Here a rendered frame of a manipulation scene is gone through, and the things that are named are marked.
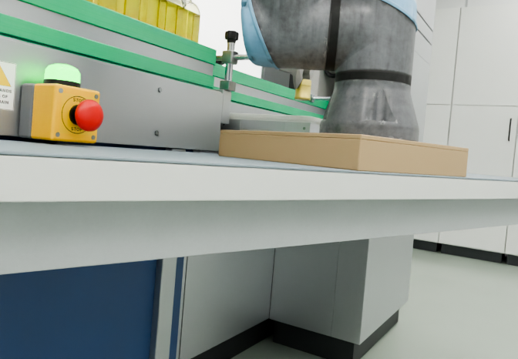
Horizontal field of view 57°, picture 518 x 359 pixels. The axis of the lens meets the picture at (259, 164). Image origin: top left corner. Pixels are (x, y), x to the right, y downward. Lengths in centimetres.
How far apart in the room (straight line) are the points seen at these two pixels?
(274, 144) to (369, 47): 20
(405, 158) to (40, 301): 55
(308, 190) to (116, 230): 21
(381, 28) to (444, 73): 385
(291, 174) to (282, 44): 28
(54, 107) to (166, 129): 29
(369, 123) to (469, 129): 380
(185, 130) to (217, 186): 48
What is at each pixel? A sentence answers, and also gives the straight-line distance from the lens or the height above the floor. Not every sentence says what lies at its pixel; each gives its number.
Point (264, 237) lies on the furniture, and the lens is 55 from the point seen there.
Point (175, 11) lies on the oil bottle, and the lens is 110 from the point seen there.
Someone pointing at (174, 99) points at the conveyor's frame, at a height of 84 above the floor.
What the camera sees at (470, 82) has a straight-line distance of 453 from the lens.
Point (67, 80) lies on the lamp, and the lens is 67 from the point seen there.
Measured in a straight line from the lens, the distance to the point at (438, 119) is 452.
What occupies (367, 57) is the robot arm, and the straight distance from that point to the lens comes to 73.
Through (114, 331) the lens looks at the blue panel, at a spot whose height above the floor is 43.
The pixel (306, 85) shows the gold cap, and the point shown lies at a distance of 107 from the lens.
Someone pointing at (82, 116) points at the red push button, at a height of 79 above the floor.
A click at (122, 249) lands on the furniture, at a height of 66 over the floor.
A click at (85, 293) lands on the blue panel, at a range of 84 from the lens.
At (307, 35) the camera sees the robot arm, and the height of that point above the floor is 94.
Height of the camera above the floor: 76
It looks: 2 degrees down
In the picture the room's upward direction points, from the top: 5 degrees clockwise
